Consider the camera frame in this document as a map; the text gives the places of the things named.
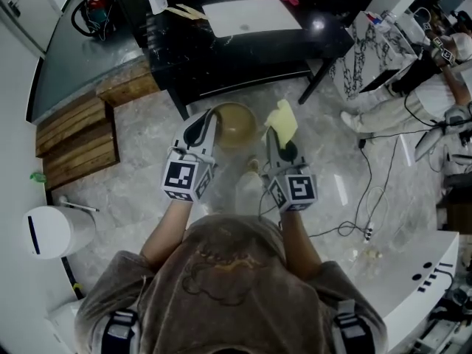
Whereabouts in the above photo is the vacuum cleaner with black hose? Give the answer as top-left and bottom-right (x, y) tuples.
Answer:
(71, 0), (116, 39)

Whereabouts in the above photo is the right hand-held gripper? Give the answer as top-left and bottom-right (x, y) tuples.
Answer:
(260, 128), (319, 213)

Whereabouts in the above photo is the white door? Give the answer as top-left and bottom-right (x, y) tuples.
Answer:
(0, 0), (63, 58)

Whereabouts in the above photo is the person's leg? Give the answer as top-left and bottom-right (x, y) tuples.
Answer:
(234, 156), (267, 219)

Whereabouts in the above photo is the person's right forearm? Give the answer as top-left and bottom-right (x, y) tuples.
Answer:
(279, 208), (322, 280)

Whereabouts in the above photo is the white long-handled brush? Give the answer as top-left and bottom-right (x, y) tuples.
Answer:
(51, 195), (100, 213)

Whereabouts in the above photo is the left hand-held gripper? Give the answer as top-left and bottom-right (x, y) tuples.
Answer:
(160, 109), (221, 203)

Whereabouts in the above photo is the yellow cloth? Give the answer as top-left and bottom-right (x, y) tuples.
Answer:
(262, 99), (299, 150)

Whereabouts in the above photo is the white glossy counter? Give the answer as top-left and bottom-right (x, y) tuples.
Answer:
(383, 229), (462, 352)

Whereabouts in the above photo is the white round bin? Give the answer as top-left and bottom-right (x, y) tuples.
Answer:
(21, 204), (97, 260)

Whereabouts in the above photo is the light wooden utensil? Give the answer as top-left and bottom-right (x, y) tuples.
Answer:
(165, 3), (210, 24)

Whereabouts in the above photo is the white marble veined counter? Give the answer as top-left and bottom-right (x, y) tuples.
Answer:
(327, 11), (420, 105)

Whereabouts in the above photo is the black marble kitchen counter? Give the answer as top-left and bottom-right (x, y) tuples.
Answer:
(110, 0), (355, 119)

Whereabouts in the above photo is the person's left forearm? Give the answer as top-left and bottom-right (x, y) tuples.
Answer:
(139, 196), (192, 272)

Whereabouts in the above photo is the beige plastic bowl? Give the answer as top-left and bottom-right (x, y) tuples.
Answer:
(213, 102), (258, 149)

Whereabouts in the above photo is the gray shoulder strap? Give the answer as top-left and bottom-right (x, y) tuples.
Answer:
(333, 299), (374, 354)
(100, 308), (140, 354)

